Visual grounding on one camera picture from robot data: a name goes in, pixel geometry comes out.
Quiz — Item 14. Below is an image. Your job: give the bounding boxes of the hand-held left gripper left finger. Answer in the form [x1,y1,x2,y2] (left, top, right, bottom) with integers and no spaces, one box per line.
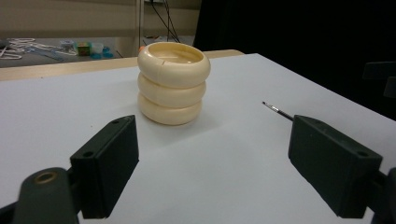
[69,114,140,219]

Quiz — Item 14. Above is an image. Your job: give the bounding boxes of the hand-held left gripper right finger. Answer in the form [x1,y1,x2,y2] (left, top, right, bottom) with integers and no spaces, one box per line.
[288,114,383,219]

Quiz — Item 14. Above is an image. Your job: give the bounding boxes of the thin black brush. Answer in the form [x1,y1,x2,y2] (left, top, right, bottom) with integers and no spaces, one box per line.
[262,101,294,122]

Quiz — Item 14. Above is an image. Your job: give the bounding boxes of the cream ringed holder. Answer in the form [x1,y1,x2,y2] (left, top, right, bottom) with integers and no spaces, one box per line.
[136,41,212,127]

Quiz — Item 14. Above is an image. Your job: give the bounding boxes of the blue cups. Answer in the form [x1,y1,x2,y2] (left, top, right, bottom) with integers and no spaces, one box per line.
[90,46,115,61]

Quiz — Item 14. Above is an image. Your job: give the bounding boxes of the small colourful box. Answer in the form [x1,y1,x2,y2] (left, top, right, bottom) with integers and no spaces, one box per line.
[76,42,92,57]

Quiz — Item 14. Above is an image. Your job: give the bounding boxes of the wooden shelf unit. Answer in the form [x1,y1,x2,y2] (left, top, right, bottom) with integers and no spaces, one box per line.
[0,0,203,59]

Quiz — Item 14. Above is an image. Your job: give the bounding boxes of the white cords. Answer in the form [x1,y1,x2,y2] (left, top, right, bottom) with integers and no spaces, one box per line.
[0,37,37,61]

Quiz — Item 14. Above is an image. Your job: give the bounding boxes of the hanging black cables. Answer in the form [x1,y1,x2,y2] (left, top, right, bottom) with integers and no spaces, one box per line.
[150,0,182,44]

